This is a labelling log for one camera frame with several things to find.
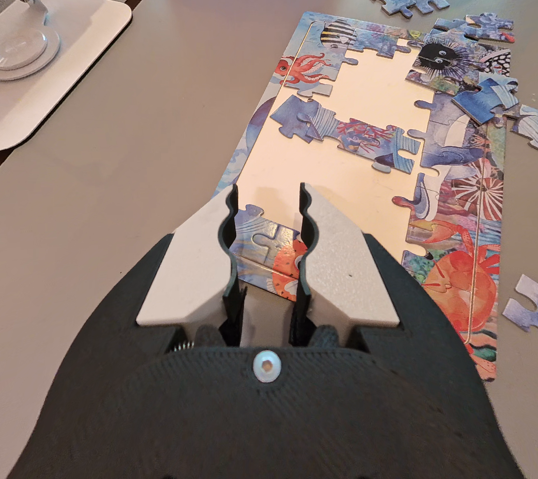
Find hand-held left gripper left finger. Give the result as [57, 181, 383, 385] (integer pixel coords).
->
[135, 184, 248, 347]

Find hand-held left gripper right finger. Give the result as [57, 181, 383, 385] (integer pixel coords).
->
[290, 181, 401, 347]

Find ocean jigsaw puzzle board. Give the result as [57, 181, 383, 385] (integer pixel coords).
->
[212, 11, 512, 383]

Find joined striped coral puzzle pieces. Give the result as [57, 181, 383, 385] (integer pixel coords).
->
[306, 105, 421, 177]

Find solid blue whale puzzle piece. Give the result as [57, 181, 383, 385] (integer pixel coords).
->
[270, 95, 322, 141]

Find small blue puzzle piece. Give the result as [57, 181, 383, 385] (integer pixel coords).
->
[452, 73, 520, 126]

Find black sea urchin puzzle pieces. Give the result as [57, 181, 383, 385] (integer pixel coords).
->
[405, 35, 484, 96]

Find clear glass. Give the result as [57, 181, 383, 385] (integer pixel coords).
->
[0, 27, 62, 82]

